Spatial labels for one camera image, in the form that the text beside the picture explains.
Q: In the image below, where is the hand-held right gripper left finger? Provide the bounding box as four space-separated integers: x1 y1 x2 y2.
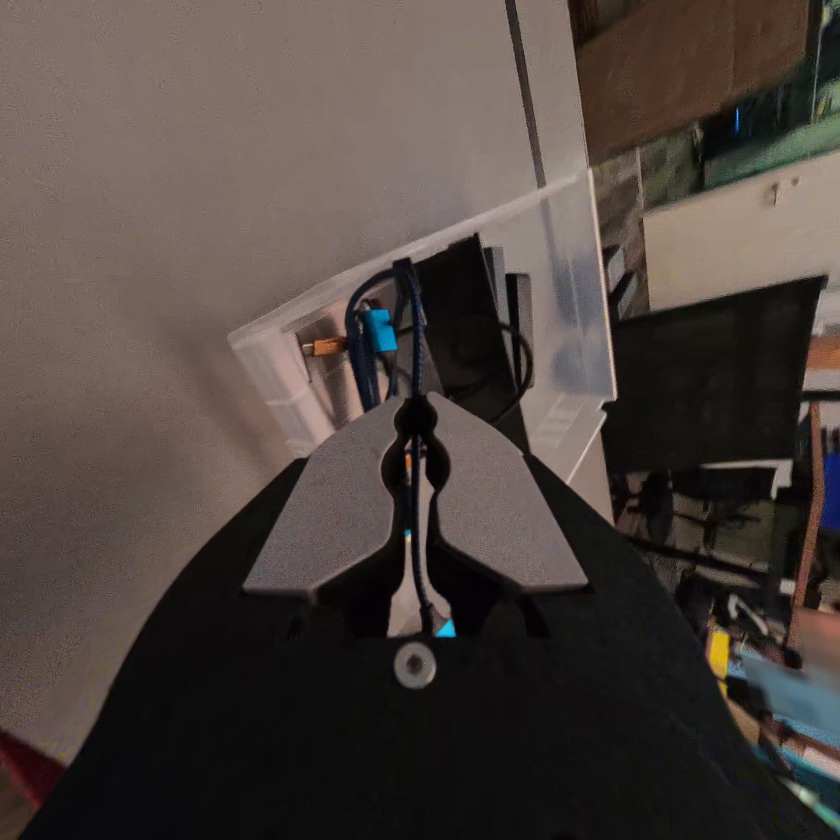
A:
241 395 422 636

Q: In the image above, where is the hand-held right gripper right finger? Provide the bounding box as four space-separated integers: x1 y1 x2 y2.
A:
420 392 590 636

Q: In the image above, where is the blue braided USB cable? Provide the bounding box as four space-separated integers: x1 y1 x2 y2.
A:
344 258 458 639

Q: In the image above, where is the black multi-port USB hub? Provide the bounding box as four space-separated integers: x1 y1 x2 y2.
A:
410 234 521 421

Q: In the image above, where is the clear plastic bin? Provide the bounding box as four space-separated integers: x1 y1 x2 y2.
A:
226 167 619 488

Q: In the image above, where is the white door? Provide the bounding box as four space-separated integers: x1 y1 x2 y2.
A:
642 147 840 315

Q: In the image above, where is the red plastic object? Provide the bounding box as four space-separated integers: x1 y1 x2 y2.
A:
0 728 68 813

